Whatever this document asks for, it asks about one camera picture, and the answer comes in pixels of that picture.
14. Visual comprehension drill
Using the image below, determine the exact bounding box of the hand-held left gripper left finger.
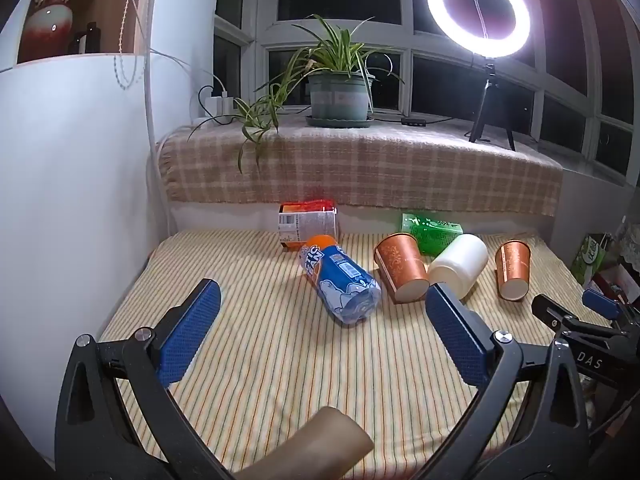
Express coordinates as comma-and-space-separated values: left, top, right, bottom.
54, 278, 223, 480

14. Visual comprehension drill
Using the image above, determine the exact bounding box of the blue plastic bottle orange cap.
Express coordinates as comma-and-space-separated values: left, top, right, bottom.
298, 235, 382, 326

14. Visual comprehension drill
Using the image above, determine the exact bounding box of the red white vase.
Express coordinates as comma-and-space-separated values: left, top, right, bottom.
19, 0, 86, 61

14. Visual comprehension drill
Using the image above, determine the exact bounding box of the white shelf cabinet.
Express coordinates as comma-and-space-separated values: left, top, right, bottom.
0, 0, 161, 468

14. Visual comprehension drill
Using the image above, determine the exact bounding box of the small orange paper cup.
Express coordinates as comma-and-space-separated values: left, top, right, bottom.
495, 240, 534, 302

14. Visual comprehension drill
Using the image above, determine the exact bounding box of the ring light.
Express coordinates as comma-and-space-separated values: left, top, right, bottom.
426, 0, 531, 66

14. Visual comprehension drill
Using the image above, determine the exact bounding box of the plaid beige blanket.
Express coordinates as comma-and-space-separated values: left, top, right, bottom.
155, 122, 564, 218

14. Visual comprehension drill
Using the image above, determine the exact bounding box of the red white snack packet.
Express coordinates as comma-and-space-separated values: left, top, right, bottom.
278, 200, 340, 252

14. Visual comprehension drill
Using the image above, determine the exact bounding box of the green carton box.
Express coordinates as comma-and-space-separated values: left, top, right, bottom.
401, 212, 464, 257

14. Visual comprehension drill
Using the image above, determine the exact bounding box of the brown cylindrical object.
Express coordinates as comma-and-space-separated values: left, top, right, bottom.
235, 406, 375, 480

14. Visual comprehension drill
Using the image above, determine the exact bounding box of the striped yellow cloth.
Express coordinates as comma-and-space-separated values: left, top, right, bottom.
97, 227, 611, 480

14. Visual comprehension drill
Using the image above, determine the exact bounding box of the white power adapter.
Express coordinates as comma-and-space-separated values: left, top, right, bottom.
205, 91, 235, 115

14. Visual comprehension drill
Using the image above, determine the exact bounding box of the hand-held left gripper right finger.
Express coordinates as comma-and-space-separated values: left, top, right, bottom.
415, 282, 592, 480

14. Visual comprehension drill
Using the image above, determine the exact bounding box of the white plastic cup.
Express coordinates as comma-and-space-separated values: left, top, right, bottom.
427, 234, 489, 298

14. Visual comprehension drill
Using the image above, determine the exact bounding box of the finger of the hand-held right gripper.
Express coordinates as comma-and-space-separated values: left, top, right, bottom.
531, 293, 626, 346
581, 287, 640, 325

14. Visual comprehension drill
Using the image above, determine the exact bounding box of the green white bag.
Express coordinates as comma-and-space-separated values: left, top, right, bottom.
570, 232, 610, 287

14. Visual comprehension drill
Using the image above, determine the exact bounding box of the potted spider plant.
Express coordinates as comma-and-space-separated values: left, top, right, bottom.
187, 14, 406, 173

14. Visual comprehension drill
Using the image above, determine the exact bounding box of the black tripod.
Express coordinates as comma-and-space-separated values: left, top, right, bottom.
468, 62, 517, 152

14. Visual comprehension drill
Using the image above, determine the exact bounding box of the large orange paper cup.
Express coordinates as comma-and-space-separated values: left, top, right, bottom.
374, 232, 431, 305

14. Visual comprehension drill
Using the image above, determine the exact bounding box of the green plant saucer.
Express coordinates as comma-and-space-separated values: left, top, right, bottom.
305, 114, 376, 129

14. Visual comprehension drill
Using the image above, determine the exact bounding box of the black cable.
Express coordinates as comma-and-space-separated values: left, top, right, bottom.
196, 85, 311, 126

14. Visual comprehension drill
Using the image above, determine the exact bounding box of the dark bottle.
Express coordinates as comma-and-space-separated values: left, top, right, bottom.
75, 21, 102, 55

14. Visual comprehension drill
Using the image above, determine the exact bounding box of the window frame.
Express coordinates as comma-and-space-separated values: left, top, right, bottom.
215, 0, 640, 186

